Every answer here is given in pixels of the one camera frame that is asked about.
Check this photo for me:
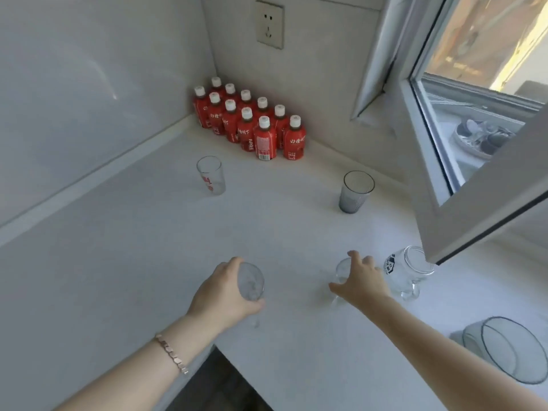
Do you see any person's right hand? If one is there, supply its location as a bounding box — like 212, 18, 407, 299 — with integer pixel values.
329, 251, 392, 311

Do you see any glass mug with black print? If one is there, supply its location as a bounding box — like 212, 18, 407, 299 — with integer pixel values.
383, 246, 436, 301

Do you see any dark grey sneaker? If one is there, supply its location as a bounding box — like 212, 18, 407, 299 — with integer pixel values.
481, 129, 515, 155

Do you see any group of red drink bottles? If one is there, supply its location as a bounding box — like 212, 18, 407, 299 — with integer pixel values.
193, 77, 307, 162

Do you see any white sneaker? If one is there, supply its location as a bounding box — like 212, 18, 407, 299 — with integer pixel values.
456, 119, 493, 147

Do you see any person's left hand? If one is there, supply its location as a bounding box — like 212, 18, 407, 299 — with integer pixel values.
187, 257, 266, 335

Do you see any rose gold link bracelet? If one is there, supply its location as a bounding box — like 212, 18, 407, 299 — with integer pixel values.
155, 334, 189, 376

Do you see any clear glass with red print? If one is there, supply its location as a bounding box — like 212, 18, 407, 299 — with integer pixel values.
196, 156, 226, 196

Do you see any white open window sash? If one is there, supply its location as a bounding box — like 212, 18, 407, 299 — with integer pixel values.
393, 74, 548, 266

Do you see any grey ribbed glass tumbler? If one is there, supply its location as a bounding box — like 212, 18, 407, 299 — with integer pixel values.
339, 170, 376, 214

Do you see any glass bowl with dark rim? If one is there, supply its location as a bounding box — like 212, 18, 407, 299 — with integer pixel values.
462, 317, 548, 385

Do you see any white window frame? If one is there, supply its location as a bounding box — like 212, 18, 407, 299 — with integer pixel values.
351, 0, 456, 121

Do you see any person's right forearm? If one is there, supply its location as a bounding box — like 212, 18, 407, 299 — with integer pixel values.
360, 295, 548, 411

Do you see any person's left forearm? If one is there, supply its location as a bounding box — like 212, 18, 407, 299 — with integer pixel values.
56, 312, 223, 411

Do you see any clear drinking glass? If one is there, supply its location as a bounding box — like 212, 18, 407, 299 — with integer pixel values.
332, 257, 357, 309
237, 263, 266, 330

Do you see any beige wall socket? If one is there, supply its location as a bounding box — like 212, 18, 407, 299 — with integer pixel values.
256, 0, 285, 50

